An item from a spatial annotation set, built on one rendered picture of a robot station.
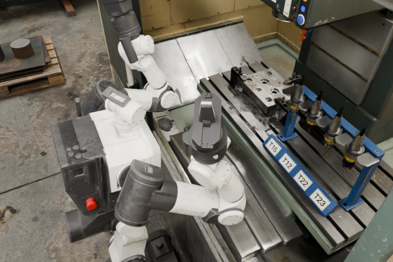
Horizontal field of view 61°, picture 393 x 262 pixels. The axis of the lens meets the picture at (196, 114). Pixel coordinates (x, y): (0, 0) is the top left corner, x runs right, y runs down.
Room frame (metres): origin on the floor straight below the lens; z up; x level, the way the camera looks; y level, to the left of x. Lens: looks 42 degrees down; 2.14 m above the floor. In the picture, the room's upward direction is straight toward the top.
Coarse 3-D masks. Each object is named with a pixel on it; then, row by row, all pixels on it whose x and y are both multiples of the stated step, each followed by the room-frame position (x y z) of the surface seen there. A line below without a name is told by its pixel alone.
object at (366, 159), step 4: (368, 152) 0.82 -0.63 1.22; (356, 156) 0.80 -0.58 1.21; (360, 156) 0.80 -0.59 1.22; (364, 156) 0.80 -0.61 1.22; (368, 156) 0.80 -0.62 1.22; (372, 156) 0.80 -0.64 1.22; (360, 160) 0.78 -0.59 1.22; (364, 160) 0.78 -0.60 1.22; (368, 160) 0.78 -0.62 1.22; (372, 160) 0.78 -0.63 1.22; (376, 160) 0.78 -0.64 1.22; (360, 164) 0.76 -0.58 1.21; (364, 164) 0.76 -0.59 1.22; (368, 164) 0.76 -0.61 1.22
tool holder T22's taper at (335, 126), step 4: (336, 116) 0.93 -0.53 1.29; (332, 120) 0.93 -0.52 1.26; (336, 120) 0.92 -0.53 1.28; (340, 120) 0.92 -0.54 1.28; (332, 124) 0.92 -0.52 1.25; (336, 124) 0.92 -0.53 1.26; (340, 124) 0.92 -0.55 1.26; (332, 128) 0.92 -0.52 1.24; (336, 128) 0.91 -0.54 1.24; (340, 128) 0.92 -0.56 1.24
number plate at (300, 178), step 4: (300, 172) 0.93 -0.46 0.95; (296, 176) 0.92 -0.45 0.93; (300, 176) 0.92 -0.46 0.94; (304, 176) 0.91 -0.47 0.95; (296, 180) 0.91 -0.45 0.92; (300, 180) 0.90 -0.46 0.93; (304, 180) 0.89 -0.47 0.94; (308, 180) 0.89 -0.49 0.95; (300, 184) 0.89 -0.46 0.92; (304, 184) 0.88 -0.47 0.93; (308, 184) 0.87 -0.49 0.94; (304, 188) 0.86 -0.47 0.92
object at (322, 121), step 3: (321, 117) 1.01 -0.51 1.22; (324, 117) 1.00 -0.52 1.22; (327, 117) 1.00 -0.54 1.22; (315, 120) 0.99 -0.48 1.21; (318, 120) 0.98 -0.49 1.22; (321, 120) 0.98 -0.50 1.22; (324, 120) 0.98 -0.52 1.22; (327, 120) 0.98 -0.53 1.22; (330, 120) 0.98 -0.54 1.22; (318, 123) 0.97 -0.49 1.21; (321, 123) 0.97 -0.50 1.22; (324, 123) 0.97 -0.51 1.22; (327, 123) 0.97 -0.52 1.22; (321, 126) 0.95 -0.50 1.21; (324, 126) 0.95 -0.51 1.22
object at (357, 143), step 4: (356, 136) 0.83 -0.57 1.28; (360, 136) 0.82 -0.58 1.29; (364, 136) 0.82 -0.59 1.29; (352, 140) 0.85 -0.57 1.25; (356, 140) 0.82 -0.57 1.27; (360, 140) 0.82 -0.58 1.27; (352, 144) 0.83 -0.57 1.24; (356, 144) 0.82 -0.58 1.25; (360, 144) 0.82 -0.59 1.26; (352, 148) 0.82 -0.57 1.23; (356, 148) 0.81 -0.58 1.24; (360, 148) 0.81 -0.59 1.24
